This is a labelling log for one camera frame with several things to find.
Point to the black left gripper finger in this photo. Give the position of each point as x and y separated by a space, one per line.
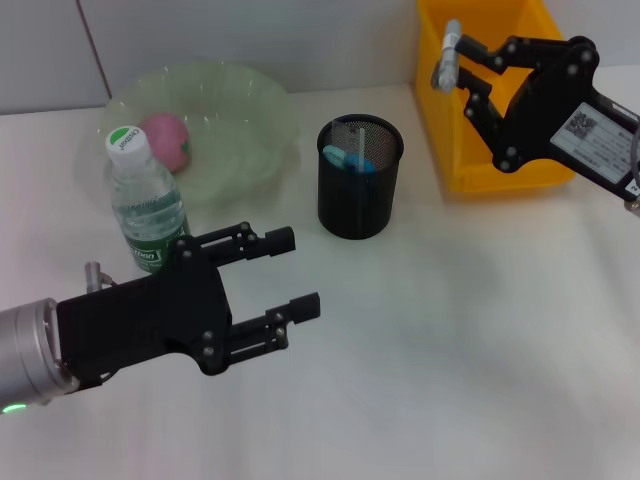
305 306
280 239

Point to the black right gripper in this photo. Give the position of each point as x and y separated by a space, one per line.
555 110

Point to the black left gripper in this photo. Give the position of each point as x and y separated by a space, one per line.
140 320

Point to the silver ballpoint pen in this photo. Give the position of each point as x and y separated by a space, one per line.
447 60

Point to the blue scissors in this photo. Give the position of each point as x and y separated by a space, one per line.
340 159

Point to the clear green-label water bottle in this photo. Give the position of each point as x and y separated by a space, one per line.
145 200

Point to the clear plastic ruler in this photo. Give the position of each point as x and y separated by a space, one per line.
361 150

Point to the pink toy peach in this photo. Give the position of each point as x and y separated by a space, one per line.
167 140

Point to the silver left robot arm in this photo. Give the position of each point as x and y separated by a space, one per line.
25 345

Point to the black mesh pen cup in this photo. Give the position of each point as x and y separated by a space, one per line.
357 205

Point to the green glass fruit plate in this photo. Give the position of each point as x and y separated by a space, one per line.
240 125

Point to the yellow plastic bin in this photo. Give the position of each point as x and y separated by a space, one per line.
450 140

